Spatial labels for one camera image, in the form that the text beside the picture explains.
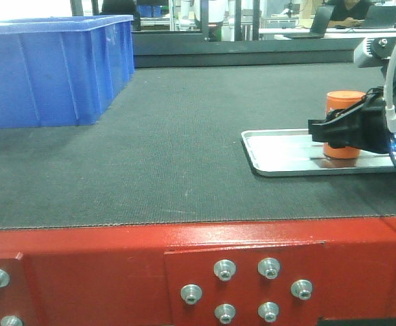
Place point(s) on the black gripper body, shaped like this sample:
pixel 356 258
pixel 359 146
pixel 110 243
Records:
pixel 361 126

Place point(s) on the dark conveyor belt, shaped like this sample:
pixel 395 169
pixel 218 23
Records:
pixel 168 150

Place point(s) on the blue bin on conveyor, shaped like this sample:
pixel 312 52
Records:
pixel 62 71

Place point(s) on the white metal tray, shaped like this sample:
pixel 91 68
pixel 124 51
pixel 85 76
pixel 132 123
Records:
pixel 292 152

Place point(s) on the black laptop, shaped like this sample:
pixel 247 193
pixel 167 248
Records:
pixel 319 24

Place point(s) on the person at laptop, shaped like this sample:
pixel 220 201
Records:
pixel 348 13

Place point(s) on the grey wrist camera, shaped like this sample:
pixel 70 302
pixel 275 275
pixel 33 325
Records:
pixel 374 52

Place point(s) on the red conveyor frame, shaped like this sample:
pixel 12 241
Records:
pixel 316 271

